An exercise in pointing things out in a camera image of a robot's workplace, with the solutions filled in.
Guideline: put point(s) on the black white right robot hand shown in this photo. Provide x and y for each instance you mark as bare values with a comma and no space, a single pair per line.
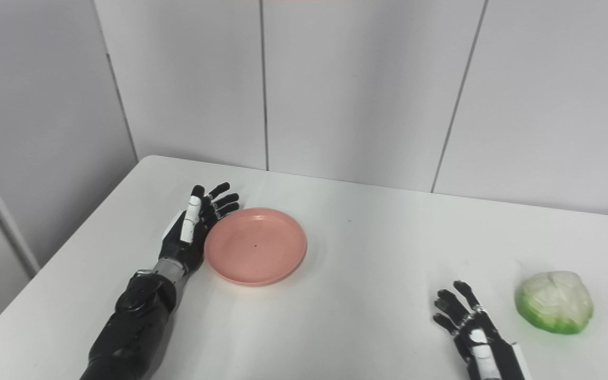
488,353

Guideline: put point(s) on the green white cabbage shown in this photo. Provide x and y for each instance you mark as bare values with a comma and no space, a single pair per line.
554,303

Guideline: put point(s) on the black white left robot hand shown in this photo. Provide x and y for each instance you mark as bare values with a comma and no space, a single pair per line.
182,248

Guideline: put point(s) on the pink round plate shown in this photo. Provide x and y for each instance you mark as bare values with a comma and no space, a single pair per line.
256,245

